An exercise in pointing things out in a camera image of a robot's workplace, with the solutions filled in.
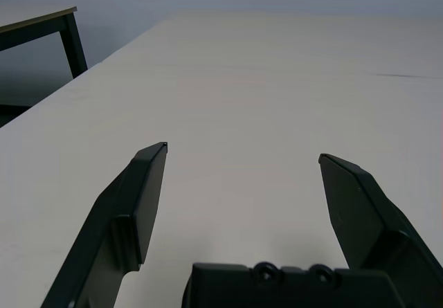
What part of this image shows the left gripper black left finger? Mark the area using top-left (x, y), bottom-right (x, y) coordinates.
top-left (40, 142), bottom-right (169, 308)

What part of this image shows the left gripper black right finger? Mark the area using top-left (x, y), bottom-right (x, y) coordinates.
top-left (318, 153), bottom-right (443, 308)

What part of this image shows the black-legged side table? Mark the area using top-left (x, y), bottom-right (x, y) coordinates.
top-left (0, 6), bottom-right (88, 129)

